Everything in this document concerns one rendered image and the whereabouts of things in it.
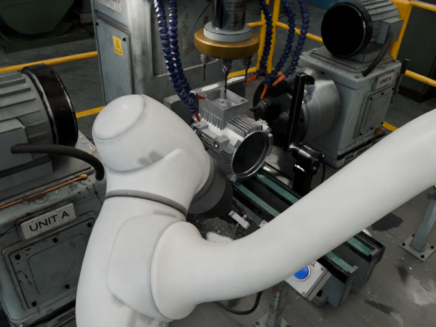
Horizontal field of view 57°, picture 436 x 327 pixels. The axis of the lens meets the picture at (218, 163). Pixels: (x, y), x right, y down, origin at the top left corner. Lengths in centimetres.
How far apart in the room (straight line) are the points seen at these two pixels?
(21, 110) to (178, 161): 42
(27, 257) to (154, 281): 51
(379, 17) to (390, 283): 87
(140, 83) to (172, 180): 81
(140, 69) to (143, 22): 14
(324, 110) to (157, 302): 105
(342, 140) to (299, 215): 117
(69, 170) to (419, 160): 68
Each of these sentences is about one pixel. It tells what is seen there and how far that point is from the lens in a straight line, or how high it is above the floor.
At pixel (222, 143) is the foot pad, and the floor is 107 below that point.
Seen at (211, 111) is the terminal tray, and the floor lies 112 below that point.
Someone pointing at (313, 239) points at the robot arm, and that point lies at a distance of 38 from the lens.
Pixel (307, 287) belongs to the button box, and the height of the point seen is 106.
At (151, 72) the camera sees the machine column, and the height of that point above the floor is 119.
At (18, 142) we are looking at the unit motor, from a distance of 78.
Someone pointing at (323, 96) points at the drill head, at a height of 112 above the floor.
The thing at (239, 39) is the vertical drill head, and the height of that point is 134.
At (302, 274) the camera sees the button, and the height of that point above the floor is 107.
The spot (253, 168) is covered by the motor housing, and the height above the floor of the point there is 95.
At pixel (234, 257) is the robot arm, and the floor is 139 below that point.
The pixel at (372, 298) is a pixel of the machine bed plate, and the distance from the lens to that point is 119.
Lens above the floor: 168
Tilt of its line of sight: 35 degrees down
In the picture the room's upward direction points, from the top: 3 degrees clockwise
